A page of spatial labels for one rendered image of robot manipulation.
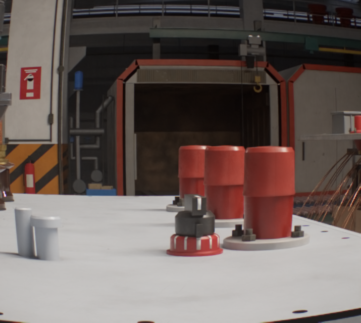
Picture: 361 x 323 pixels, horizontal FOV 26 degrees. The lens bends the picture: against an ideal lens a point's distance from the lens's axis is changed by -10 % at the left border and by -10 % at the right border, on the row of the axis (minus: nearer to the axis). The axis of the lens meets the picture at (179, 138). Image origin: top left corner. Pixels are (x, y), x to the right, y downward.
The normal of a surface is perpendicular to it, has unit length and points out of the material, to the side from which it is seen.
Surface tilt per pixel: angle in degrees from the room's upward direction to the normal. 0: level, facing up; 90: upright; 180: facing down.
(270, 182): 89
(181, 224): 90
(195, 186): 90
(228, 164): 89
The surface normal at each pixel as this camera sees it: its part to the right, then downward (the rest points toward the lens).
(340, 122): -0.98, -0.03
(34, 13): 0.13, 0.00
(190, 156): -0.31, -0.02
